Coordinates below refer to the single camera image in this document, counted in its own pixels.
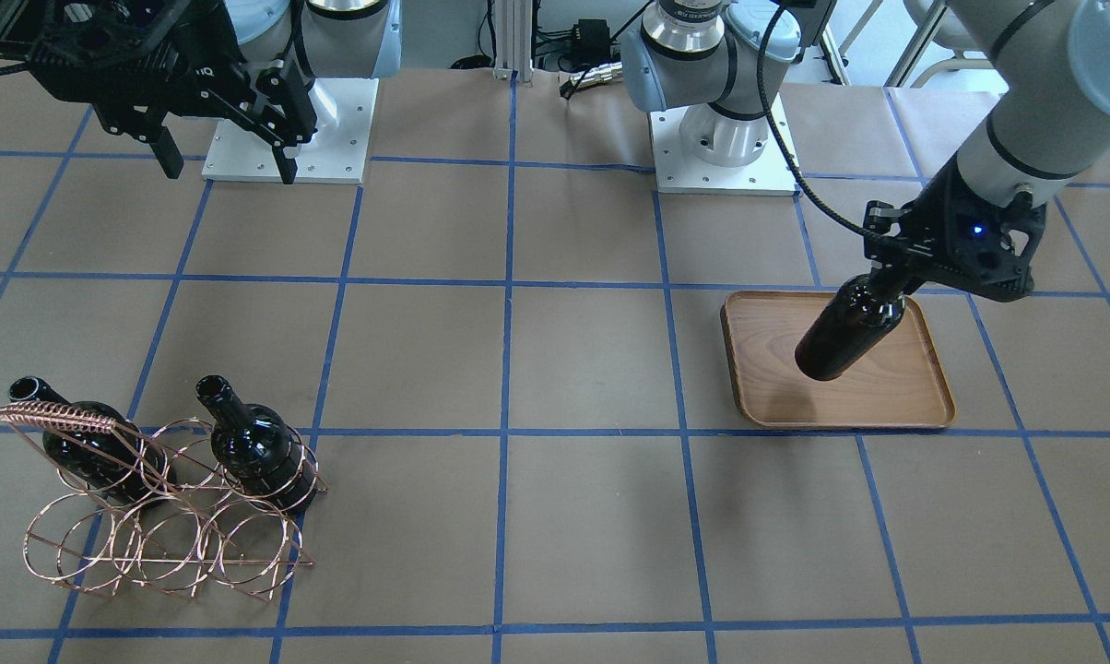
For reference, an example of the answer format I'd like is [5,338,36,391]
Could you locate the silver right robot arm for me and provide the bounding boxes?
[0,1,402,184]

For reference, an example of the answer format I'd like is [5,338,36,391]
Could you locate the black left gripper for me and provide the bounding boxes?
[864,162,1045,302]

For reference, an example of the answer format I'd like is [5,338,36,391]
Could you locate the dark wine bottle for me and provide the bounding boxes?
[794,270,906,381]
[195,374,317,516]

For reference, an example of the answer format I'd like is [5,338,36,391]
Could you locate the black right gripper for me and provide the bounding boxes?
[0,1,316,184]

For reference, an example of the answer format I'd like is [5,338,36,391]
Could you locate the black braided cable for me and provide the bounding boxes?
[756,0,874,237]

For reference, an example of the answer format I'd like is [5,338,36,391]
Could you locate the copper wire bottle basket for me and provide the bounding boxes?
[0,402,316,602]

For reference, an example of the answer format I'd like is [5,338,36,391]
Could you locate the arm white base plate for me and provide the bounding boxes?
[648,104,799,197]
[201,77,381,185]

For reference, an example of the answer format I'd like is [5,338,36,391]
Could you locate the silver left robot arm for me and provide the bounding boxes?
[620,1,1110,289]

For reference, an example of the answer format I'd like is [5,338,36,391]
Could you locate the wooden serving tray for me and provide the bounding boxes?
[719,290,957,432]

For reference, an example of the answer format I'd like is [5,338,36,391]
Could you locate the dark wine bottle in basket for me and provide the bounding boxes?
[195,374,317,516]

